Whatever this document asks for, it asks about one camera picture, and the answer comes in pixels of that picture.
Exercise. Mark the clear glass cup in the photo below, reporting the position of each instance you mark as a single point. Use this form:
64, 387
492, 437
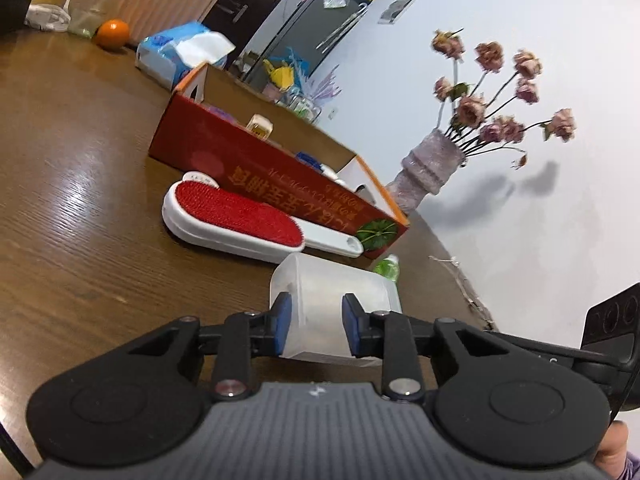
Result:
86, 20

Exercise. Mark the dried pink flowers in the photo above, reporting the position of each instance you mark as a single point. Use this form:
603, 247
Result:
472, 118

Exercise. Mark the grey refrigerator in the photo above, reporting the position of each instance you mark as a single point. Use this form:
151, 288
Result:
311, 32

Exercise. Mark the small beige perfume bottle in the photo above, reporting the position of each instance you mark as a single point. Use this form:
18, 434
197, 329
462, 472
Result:
260, 126

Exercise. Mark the green labelled tube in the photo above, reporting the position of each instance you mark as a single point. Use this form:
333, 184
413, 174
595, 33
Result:
388, 267

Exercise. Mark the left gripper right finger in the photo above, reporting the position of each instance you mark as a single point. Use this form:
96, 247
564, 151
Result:
388, 336

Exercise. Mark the purple gear-shaped lid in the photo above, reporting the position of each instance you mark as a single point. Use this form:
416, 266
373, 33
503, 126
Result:
220, 113

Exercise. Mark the cluttered storage rack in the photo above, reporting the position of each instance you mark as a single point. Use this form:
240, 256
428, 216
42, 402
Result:
299, 93

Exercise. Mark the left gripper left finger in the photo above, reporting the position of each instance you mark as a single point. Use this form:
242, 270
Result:
245, 336

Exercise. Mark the wall picture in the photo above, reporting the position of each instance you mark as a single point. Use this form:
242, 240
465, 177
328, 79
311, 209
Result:
394, 11

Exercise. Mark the pink textured vase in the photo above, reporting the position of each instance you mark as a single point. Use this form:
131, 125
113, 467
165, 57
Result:
425, 170

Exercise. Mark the blue gear-shaped lid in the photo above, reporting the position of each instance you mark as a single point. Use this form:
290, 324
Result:
308, 160

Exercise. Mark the red lint brush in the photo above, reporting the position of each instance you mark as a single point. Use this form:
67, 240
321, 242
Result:
203, 215

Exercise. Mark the blue tissue pack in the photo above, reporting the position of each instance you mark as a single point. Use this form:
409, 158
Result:
168, 56

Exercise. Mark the translucent plastic container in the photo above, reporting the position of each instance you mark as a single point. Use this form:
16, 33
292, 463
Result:
317, 287

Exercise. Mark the person's right hand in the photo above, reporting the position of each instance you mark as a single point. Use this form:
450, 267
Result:
613, 457

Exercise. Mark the orange fruit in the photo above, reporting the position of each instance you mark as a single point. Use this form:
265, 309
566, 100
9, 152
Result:
112, 35

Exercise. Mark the red cardboard box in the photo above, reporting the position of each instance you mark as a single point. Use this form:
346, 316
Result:
189, 137

